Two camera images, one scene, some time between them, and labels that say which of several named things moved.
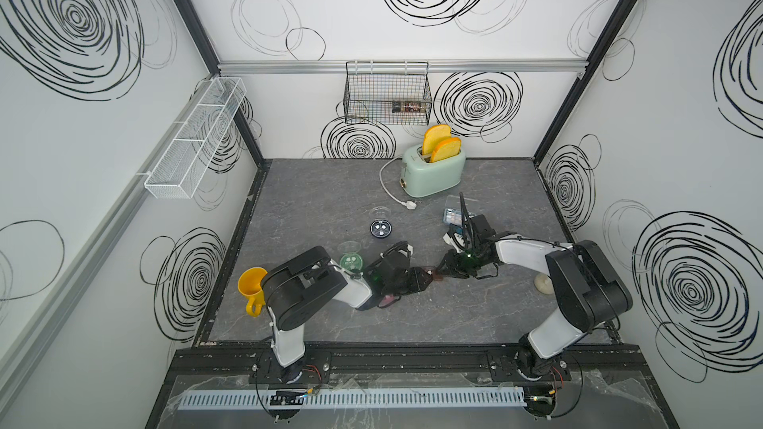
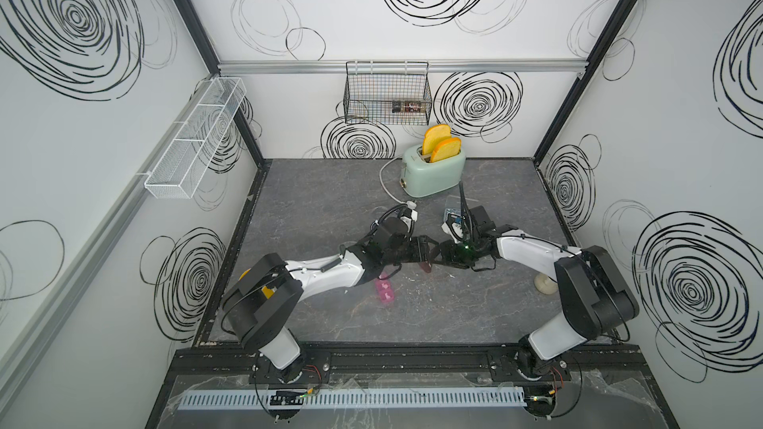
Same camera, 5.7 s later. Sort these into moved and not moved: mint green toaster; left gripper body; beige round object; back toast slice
Moved: left gripper body
Not moved: beige round object; back toast slice; mint green toaster
